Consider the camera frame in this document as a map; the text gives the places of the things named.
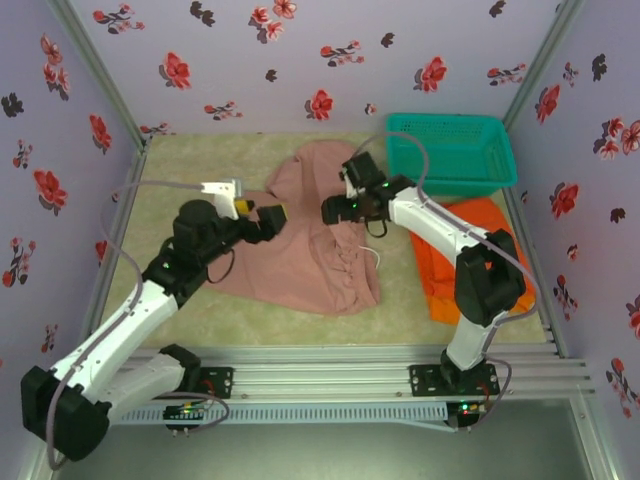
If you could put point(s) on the bright orange textured shorts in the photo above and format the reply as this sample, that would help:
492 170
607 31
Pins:
435 260

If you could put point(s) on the pink shorts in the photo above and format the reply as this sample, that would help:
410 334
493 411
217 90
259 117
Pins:
310 270

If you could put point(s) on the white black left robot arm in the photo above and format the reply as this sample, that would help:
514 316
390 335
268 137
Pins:
115 340

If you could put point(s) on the teal plastic mesh basket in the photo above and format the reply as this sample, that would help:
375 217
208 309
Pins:
450 150

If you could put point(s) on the black controller board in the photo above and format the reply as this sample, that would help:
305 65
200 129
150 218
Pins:
467 410
185 412

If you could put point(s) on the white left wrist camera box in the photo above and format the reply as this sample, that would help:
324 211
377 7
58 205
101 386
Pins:
222 197

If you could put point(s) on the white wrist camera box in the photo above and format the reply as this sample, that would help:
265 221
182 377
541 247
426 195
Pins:
222 197
352 187

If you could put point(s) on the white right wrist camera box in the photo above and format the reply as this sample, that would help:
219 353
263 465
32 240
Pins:
352 187

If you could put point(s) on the aluminium side rail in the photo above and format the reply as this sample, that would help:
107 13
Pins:
90 325
515 212

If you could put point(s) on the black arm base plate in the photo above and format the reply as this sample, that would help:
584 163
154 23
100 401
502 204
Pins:
220 382
425 380

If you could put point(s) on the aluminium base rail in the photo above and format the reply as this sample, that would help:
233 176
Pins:
320 370

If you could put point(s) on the aluminium frame post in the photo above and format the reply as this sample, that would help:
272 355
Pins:
542 60
100 70

